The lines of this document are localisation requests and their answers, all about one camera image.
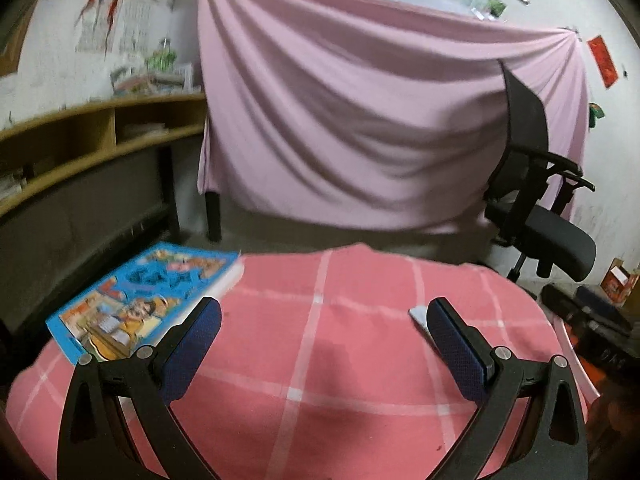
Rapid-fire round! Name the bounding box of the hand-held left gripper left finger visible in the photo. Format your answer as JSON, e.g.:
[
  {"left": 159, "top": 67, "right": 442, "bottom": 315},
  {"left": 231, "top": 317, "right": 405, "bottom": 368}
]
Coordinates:
[{"left": 56, "top": 296, "right": 223, "bottom": 480}]

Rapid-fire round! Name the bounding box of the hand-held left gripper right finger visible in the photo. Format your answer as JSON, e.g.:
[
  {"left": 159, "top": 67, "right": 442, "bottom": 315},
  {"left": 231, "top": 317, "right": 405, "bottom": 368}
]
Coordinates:
[{"left": 426, "top": 297, "right": 588, "bottom": 480}]

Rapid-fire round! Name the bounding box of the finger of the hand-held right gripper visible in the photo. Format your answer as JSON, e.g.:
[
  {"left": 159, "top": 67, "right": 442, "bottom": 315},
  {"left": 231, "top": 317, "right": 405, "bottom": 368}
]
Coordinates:
[{"left": 542, "top": 282, "right": 633, "bottom": 336}]

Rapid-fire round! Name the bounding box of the white paper scrap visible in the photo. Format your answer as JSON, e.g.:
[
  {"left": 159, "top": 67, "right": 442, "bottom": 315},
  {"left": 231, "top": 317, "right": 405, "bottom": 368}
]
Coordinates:
[{"left": 409, "top": 306, "right": 433, "bottom": 336}]

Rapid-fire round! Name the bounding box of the red cardboard box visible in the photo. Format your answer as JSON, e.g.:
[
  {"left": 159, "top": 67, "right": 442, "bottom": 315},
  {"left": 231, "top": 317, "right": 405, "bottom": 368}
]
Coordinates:
[{"left": 600, "top": 257, "right": 640, "bottom": 306}]

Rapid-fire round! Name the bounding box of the black office chair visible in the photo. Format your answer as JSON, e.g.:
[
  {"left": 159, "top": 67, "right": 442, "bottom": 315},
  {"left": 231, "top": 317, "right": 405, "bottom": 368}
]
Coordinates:
[{"left": 482, "top": 59, "right": 598, "bottom": 283}]

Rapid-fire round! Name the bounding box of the colourful comic book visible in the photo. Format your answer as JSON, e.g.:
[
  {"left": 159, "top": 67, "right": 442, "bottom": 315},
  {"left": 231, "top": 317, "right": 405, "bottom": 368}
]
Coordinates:
[{"left": 45, "top": 241, "right": 244, "bottom": 366}]

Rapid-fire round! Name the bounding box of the pink checked tablecloth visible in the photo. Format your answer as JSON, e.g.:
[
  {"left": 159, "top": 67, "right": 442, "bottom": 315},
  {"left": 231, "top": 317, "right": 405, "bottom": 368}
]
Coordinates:
[{"left": 5, "top": 242, "right": 591, "bottom": 480}]

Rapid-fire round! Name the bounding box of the stack of papers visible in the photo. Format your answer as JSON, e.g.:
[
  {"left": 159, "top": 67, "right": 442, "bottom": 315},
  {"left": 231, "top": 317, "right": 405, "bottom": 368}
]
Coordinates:
[{"left": 120, "top": 121, "right": 168, "bottom": 142}]

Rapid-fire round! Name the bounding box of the wooden shelf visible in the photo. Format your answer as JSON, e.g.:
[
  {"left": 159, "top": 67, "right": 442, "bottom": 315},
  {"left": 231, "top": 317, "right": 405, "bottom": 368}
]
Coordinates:
[{"left": 0, "top": 92, "right": 208, "bottom": 218}]

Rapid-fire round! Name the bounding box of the pink hanging sheet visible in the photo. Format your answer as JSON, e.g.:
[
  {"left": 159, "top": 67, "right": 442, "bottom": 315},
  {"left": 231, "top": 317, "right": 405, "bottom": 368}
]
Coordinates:
[{"left": 196, "top": 0, "right": 591, "bottom": 236}]

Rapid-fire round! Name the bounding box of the stack of books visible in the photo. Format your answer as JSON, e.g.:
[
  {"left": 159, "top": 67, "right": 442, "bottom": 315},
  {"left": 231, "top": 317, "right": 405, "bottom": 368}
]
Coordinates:
[{"left": 110, "top": 62, "right": 196, "bottom": 96}]

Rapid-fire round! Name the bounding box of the red wall paper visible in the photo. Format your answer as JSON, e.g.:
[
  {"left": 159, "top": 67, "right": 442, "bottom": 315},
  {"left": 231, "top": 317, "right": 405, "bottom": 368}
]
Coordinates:
[{"left": 586, "top": 35, "right": 621, "bottom": 90}]

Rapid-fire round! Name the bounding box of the white wall calendar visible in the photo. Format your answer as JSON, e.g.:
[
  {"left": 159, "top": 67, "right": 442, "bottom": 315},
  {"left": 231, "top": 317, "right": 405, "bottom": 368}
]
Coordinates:
[{"left": 75, "top": 0, "right": 153, "bottom": 56}]

